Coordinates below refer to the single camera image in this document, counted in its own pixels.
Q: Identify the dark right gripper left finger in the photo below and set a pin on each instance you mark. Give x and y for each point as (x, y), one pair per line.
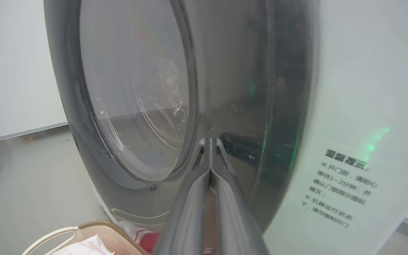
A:
(186, 212)

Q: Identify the washing machine glass door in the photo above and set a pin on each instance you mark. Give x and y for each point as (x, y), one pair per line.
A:
(232, 71)

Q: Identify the white front-load washing machine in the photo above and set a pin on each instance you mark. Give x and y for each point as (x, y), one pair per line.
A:
(360, 106)

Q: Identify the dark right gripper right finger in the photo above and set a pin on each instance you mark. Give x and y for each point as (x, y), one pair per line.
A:
(236, 219)

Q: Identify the cream perforated laundry basket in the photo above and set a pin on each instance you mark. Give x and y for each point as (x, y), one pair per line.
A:
(94, 233)

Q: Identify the red and white garment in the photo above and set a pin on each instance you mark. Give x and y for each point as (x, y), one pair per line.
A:
(83, 248)

